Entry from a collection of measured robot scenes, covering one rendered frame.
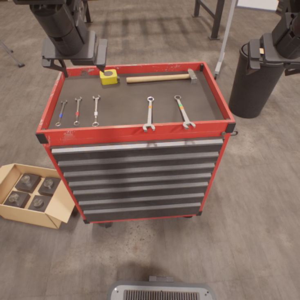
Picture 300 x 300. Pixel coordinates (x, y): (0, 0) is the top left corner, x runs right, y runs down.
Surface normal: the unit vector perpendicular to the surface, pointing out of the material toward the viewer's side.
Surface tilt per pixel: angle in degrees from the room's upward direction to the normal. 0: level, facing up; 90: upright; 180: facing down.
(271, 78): 94
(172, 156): 14
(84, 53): 30
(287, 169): 0
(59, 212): 42
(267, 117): 0
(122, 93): 0
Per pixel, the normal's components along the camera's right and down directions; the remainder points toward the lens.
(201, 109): 0.00, -0.66
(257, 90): -0.22, 0.77
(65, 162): 0.01, -0.46
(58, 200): 0.65, -0.40
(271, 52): -0.02, -0.20
